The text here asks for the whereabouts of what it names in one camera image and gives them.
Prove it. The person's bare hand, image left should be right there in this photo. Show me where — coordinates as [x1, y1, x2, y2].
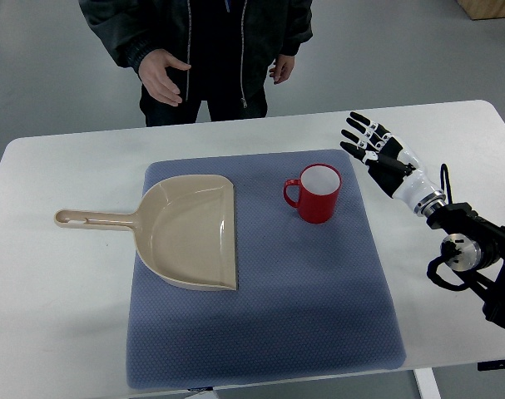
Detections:
[138, 49, 191, 107]

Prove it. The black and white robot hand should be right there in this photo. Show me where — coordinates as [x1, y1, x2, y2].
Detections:
[340, 111, 446, 217]

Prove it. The person's bare hand, image right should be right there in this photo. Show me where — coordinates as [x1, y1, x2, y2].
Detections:
[269, 54, 295, 85]

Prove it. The red cup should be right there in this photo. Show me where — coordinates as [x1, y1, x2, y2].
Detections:
[283, 163, 342, 224]

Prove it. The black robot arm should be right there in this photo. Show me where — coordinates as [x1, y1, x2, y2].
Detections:
[423, 164, 505, 329]

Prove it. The beige plastic dustpan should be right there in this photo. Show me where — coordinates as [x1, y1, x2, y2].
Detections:
[54, 175, 238, 291]

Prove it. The person in black jacket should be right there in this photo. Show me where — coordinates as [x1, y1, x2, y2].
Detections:
[79, 0, 313, 127]

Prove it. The blue-grey textured mat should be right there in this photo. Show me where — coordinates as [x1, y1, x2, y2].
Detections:
[126, 150, 406, 389]

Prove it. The wooden box corner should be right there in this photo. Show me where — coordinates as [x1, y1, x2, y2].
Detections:
[458, 0, 505, 21]

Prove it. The black table control panel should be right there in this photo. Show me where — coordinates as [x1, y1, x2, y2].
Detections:
[477, 359, 505, 372]

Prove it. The white table leg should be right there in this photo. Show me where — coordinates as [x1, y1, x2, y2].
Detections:
[413, 367, 442, 399]

